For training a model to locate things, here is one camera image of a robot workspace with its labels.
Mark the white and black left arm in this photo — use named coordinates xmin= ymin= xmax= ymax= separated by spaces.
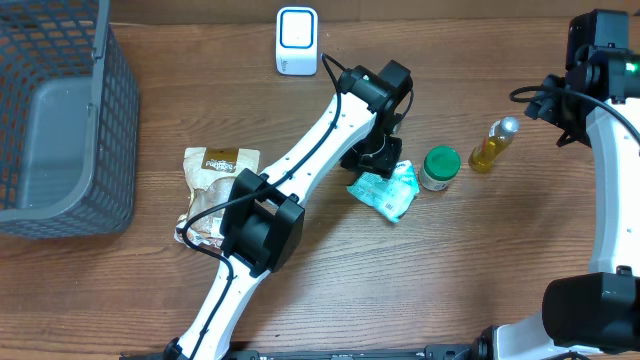
xmin=162 ymin=61 xmax=413 ymax=360

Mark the dark grey plastic basket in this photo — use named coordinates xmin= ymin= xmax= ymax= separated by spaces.
xmin=1 ymin=0 xmax=140 ymax=239

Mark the green lid jar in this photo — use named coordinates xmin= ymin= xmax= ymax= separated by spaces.
xmin=418 ymin=146 xmax=461 ymax=191

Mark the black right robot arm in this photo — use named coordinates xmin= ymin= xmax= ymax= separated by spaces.
xmin=466 ymin=9 xmax=639 ymax=359

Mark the brown snack bag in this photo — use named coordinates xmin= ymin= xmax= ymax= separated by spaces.
xmin=176 ymin=147 xmax=260 ymax=248

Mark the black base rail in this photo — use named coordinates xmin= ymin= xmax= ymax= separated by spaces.
xmin=119 ymin=342 xmax=501 ymax=360

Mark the teal snack packet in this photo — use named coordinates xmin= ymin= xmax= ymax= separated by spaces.
xmin=347 ymin=160 xmax=420 ymax=223

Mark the yellow oil bottle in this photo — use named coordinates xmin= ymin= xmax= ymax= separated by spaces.
xmin=468 ymin=116 xmax=520 ymax=173

